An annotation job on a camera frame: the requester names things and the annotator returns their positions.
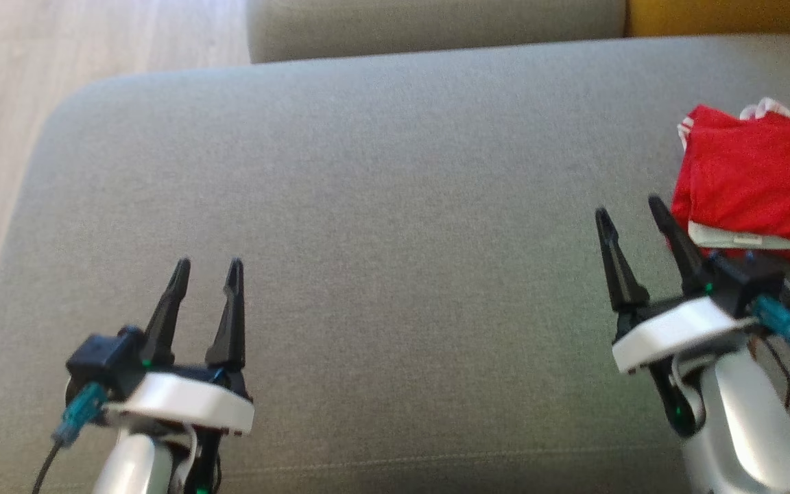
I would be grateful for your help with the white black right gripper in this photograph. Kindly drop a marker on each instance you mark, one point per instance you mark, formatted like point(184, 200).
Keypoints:
point(676, 329)

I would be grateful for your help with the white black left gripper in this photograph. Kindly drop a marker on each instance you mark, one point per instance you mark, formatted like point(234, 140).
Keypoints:
point(189, 405)

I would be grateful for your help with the red shorts with cream stripe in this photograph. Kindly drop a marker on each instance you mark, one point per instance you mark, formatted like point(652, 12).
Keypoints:
point(717, 237)

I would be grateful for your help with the red jersey with white trim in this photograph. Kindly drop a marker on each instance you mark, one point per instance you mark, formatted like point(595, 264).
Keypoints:
point(758, 171)

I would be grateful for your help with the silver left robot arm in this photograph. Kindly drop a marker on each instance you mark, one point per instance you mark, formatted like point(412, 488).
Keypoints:
point(134, 463)

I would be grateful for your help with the grey sofa chaise cushion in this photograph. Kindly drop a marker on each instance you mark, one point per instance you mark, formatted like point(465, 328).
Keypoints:
point(367, 240)

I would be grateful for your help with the large yellow sofa back cushion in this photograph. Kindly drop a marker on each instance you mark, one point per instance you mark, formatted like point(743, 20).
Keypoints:
point(731, 14)

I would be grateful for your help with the large grey sofa seat cushion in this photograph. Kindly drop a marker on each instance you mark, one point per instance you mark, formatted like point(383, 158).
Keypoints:
point(436, 27)

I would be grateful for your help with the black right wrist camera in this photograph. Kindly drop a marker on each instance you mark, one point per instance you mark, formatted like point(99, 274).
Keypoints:
point(748, 285)

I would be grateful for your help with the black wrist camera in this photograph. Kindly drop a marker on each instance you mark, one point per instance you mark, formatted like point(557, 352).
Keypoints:
point(748, 285)
point(103, 363)

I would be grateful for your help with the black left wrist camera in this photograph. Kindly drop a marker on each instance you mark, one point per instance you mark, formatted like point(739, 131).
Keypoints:
point(103, 363)

